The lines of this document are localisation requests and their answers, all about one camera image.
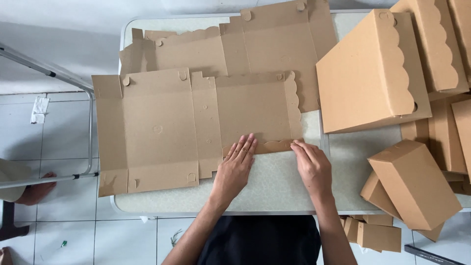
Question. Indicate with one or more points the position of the person's left hand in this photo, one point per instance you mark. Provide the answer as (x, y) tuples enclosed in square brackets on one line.
[(233, 173)]

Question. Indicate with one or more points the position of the person's right hand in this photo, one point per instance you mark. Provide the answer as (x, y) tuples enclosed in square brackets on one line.
[(314, 171)]

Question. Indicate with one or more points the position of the brown cardboard box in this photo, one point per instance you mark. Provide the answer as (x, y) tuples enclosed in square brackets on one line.
[(272, 48), (162, 128)]

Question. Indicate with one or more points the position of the small plain cardboard box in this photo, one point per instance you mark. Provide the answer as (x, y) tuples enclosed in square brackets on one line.
[(415, 184), (381, 237), (379, 219), (349, 229), (377, 197)]

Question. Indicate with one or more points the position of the person's black clothing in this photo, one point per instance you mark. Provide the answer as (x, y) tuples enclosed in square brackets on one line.
[(261, 241)]

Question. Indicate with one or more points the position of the small dry twig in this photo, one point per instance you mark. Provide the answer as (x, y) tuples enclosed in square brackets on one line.
[(176, 238)]

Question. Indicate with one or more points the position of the large scalloped-lid cardboard box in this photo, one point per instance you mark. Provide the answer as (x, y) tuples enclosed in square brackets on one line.
[(364, 73), (461, 33), (464, 136), (439, 140), (430, 40)]

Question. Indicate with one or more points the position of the dark metal bar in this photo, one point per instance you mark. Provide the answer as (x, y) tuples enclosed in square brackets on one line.
[(430, 255)]

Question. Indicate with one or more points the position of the white paper scrap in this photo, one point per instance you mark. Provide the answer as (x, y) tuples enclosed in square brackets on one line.
[(39, 109)]

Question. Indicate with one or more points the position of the dark wooden furniture leg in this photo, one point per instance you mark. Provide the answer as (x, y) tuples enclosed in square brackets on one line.
[(11, 228)]

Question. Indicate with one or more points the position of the grey metal tube frame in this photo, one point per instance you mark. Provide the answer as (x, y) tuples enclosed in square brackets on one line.
[(89, 125)]

